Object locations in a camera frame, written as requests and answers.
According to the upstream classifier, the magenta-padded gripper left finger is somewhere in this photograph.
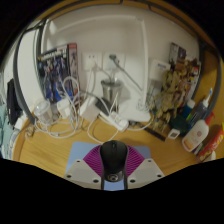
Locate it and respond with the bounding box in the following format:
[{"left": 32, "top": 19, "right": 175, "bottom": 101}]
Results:
[{"left": 63, "top": 143, "right": 104, "bottom": 190}]

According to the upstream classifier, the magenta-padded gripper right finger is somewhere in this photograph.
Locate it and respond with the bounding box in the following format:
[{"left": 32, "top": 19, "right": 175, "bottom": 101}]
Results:
[{"left": 123, "top": 143, "right": 165, "bottom": 190}]

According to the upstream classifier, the black computer mouse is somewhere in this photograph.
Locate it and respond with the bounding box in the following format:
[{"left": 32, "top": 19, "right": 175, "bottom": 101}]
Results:
[{"left": 99, "top": 139, "right": 129, "bottom": 183}]

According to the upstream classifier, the flat black strip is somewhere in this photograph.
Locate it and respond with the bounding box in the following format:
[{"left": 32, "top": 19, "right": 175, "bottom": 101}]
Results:
[{"left": 143, "top": 125, "right": 168, "bottom": 142}]

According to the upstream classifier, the small white desk clock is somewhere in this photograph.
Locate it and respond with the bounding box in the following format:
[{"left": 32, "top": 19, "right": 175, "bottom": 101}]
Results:
[{"left": 167, "top": 128, "right": 181, "bottom": 140}]

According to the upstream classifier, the dark green container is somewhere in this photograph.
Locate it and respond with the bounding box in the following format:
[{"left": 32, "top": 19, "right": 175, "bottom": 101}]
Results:
[{"left": 169, "top": 113, "right": 191, "bottom": 138}]

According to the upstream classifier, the white power strip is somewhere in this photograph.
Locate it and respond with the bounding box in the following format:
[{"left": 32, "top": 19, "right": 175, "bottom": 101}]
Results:
[{"left": 98, "top": 111, "right": 130, "bottom": 132}]

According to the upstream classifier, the white desk lamp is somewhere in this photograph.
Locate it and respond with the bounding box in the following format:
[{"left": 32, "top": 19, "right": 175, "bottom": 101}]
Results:
[{"left": 49, "top": 14, "right": 153, "bottom": 124}]

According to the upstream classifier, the white red-capped lotion bottle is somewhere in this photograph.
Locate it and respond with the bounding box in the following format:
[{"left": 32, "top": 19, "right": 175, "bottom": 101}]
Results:
[{"left": 181, "top": 111, "right": 216, "bottom": 153}]

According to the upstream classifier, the large white power adapter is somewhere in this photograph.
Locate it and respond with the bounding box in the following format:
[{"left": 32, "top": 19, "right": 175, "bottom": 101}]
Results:
[{"left": 78, "top": 96, "right": 100, "bottom": 123}]

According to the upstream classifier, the small white charger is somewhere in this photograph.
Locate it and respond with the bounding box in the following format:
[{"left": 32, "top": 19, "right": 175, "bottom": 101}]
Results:
[{"left": 56, "top": 98, "right": 72, "bottom": 119}]

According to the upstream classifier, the clear plastic cup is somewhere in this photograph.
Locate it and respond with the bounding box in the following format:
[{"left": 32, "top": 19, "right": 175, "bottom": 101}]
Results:
[{"left": 34, "top": 99, "right": 54, "bottom": 127}]

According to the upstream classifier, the red potato chips can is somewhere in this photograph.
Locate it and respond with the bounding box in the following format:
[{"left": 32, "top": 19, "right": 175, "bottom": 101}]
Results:
[{"left": 197, "top": 123, "right": 224, "bottom": 163}]

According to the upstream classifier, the teal cloth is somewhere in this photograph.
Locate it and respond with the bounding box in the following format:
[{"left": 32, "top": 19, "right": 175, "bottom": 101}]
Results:
[{"left": 0, "top": 103, "right": 19, "bottom": 159}]

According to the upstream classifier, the stainless steel cup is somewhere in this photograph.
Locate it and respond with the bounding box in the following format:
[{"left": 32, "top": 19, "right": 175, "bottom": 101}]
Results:
[{"left": 100, "top": 78, "right": 124, "bottom": 106}]

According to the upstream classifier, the blue model kit box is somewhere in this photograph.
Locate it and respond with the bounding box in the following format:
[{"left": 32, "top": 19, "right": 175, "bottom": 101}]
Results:
[{"left": 36, "top": 42, "right": 80, "bottom": 104}]

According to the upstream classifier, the grey gooseneck plug light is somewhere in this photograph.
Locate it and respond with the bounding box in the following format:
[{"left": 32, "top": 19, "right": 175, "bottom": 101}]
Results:
[{"left": 108, "top": 54, "right": 144, "bottom": 92}]

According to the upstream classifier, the colourful poster box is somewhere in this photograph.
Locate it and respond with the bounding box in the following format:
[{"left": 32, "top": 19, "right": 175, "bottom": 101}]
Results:
[{"left": 168, "top": 42, "right": 201, "bottom": 78}]

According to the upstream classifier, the white cable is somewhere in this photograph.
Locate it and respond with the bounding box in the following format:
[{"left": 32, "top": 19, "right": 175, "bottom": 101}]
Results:
[{"left": 33, "top": 76, "right": 84, "bottom": 140}]

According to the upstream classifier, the white wall-mounted box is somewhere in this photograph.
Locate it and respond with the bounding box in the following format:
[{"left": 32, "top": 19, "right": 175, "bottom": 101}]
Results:
[{"left": 148, "top": 59, "right": 172, "bottom": 93}]

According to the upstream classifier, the white wall socket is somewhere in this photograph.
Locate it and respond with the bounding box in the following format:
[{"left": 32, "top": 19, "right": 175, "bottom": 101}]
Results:
[
  {"left": 82, "top": 51, "right": 103, "bottom": 71},
  {"left": 102, "top": 51, "right": 127, "bottom": 71}
]

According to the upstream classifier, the grey metal frame post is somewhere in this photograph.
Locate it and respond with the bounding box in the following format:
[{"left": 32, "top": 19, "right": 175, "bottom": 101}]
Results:
[
  {"left": 196, "top": 36, "right": 224, "bottom": 88},
  {"left": 12, "top": 18, "right": 48, "bottom": 125}
]

